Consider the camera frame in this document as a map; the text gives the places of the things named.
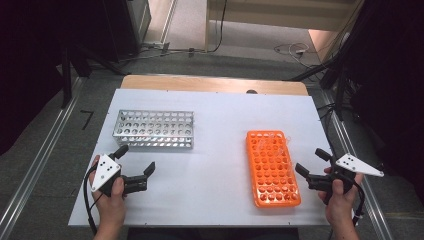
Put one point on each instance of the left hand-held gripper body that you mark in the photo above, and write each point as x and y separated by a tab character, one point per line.
105	171

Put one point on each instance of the beige wooden furniture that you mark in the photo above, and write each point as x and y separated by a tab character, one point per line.
283	13

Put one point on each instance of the dark curtain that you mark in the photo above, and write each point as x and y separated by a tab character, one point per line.
393	83

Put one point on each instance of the black metal stand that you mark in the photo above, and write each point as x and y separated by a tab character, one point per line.
66	83
340	90

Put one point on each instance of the clear test tube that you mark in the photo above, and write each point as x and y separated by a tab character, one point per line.
283	150
276	135
287	138
269	140
262	144

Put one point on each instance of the orange test tube rack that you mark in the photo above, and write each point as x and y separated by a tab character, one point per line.
273	180

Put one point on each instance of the dark table grommet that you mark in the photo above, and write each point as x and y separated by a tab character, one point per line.
251	91

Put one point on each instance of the person's left hand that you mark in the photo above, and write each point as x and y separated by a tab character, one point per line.
111	210

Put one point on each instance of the black cabinet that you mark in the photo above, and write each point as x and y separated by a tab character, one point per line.
123	30

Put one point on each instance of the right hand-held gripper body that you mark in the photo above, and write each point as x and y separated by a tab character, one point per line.
353	165

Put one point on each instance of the metal test tube rack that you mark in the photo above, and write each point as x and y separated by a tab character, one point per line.
153	128

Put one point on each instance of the person's right hand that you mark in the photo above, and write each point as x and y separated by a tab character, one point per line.
340	210

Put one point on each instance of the aluminium floor rail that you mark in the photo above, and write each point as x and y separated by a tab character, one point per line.
360	173
168	23
36	166

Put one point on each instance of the white board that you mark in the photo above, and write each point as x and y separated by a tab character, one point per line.
213	166

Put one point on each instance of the wooden table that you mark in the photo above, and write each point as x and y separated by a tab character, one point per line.
200	83

